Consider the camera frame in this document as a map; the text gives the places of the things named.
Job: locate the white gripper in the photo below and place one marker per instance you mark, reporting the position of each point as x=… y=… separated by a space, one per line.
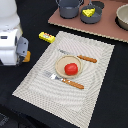
x=13 y=47

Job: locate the yellow toy butter box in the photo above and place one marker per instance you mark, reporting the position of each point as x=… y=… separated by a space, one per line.
x=46 y=37

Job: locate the red toy tomato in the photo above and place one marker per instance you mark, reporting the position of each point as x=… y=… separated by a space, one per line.
x=71 y=69

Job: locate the grey toy pot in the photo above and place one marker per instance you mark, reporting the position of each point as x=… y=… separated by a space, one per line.
x=69 y=8

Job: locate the yellow toy cheese wedge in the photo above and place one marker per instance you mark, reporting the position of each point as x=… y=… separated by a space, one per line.
x=88 y=12

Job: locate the orange toy bread loaf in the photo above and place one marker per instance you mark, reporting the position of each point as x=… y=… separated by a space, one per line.
x=27 y=57

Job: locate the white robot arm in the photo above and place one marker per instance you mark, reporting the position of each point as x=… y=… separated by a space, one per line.
x=9 y=18

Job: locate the round beige toy plate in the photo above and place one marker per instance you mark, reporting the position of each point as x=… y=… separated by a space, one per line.
x=63 y=61

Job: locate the beige woven placemat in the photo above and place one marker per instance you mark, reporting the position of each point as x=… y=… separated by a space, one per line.
x=69 y=103

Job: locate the grey toy saucepan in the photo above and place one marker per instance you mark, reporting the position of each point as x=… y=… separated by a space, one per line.
x=95 y=17

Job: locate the beige bowl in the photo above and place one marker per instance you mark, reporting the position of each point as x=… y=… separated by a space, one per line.
x=122 y=14

